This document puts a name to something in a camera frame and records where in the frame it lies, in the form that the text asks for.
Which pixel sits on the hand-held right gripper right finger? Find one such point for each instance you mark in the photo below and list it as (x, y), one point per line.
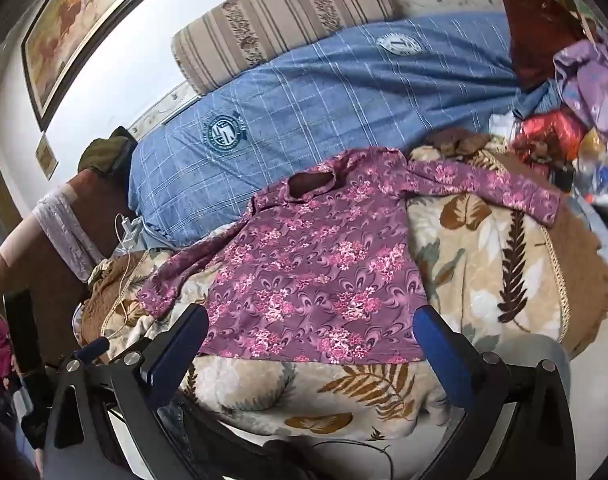
(441, 350)

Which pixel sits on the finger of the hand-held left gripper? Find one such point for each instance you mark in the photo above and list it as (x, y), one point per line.
(93, 349)

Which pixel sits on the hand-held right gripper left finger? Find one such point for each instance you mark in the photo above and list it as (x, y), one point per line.
(181, 345)

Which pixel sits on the purple floral shirt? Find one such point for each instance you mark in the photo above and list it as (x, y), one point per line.
(309, 270)

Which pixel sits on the brown wooden chair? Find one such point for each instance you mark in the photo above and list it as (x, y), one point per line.
(49, 290)

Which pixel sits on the leaf print blanket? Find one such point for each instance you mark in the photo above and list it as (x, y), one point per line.
(483, 270)

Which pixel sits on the white lace cloth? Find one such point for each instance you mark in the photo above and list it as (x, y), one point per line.
(64, 230)

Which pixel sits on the white charger plug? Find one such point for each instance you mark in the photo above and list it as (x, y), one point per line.
(130, 232)

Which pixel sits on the olive green cloth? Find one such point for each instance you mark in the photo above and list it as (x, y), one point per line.
(101, 150)

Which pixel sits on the brown crumpled cloth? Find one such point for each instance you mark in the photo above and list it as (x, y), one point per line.
(458, 142)

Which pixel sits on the red foil bag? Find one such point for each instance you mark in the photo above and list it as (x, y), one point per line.
(551, 135)

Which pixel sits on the yellow plastic bag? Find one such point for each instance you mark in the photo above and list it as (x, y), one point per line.
(591, 149)

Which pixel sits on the light purple cloth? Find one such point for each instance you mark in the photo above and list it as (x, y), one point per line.
(593, 80)

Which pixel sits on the dark red cloth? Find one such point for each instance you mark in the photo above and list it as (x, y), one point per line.
(538, 40)

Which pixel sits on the striped beige pillow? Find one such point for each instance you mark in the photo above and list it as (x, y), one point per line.
(284, 5)

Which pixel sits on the small wall picture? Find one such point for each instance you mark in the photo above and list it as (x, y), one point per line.
(46, 155)

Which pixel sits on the framed wall painting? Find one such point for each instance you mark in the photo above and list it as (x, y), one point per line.
(74, 20)

